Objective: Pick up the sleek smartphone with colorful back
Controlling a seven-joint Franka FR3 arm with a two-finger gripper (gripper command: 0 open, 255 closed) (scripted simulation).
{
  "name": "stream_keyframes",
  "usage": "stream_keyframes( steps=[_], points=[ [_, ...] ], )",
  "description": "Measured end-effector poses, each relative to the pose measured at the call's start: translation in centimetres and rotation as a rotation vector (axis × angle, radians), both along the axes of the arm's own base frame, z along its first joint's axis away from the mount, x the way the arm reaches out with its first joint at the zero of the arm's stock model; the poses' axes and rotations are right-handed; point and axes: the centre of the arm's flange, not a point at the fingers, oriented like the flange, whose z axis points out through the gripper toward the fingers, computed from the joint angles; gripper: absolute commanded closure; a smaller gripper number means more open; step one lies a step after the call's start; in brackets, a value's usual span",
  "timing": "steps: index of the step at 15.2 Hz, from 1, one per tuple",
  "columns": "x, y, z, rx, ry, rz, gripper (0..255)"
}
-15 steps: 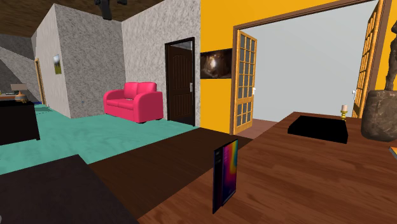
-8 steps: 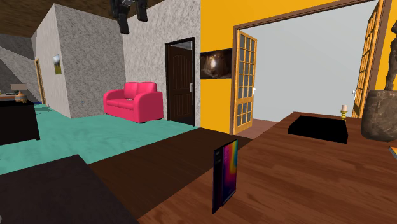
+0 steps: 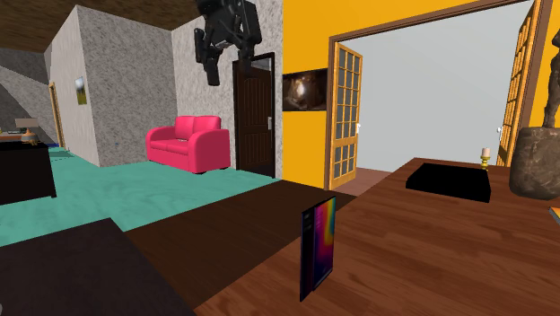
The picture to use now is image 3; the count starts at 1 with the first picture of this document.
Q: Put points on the flat black box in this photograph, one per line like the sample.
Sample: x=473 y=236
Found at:
x=448 y=181

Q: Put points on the dark brown door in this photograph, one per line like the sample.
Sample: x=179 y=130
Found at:
x=253 y=118

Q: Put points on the colourful flat book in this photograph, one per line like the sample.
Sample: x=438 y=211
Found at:
x=556 y=214

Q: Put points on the brown wooden table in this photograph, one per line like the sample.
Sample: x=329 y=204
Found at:
x=415 y=258

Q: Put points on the white candle on gold holder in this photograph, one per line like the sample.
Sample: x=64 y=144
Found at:
x=485 y=157

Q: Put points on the small landscape wall picture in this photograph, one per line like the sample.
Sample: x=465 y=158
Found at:
x=80 y=90

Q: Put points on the dark figure on stone base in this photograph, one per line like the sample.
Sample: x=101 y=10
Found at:
x=536 y=162

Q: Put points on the light wooden door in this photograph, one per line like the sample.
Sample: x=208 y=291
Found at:
x=56 y=116

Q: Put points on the rainbow cover book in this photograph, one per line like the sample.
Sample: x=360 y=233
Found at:
x=323 y=245

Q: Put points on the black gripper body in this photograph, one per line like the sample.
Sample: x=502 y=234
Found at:
x=225 y=15

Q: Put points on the dark wall picture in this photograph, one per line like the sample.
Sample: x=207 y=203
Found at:
x=305 y=89

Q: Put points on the black cabinet with lamp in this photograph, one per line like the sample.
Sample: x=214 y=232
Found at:
x=24 y=170

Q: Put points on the pink sofa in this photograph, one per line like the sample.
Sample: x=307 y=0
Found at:
x=197 y=146

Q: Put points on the wooden glazed door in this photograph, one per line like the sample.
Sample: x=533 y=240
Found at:
x=518 y=92
x=345 y=118

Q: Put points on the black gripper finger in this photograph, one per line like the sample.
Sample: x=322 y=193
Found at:
x=250 y=39
x=211 y=65

